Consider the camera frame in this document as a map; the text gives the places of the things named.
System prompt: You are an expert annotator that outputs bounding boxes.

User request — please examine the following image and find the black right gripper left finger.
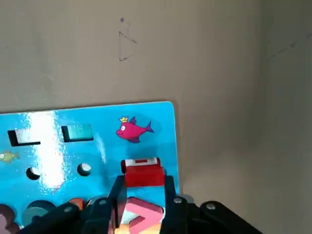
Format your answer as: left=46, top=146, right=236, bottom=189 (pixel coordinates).
left=21, top=175, right=128, bottom=234

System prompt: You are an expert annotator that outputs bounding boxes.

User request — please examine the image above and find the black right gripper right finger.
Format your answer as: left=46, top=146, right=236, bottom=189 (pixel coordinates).
left=159, top=175, right=263, bottom=234

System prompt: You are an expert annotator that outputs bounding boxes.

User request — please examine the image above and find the red rectangular block piece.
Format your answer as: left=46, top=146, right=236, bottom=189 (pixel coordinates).
left=124, top=166, right=165, bottom=188

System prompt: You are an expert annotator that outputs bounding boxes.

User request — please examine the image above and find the colourful toy puzzle board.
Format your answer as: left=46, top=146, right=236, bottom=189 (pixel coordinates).
left=0, top=101, right=181, bottom=234

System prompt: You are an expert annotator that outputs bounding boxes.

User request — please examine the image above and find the pink greater-than sign piece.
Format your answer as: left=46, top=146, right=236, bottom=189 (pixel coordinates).
left=116, top=196, right=169, bottom=234

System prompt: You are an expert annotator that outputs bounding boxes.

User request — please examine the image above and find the teal number nine piece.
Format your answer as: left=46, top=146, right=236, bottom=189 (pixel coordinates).
left=22, top=199, right=59, bottom=224

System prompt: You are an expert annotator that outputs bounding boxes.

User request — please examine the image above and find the number eight piece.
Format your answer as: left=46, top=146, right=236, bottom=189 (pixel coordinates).
left=0, top=204, right=20, bottom=234

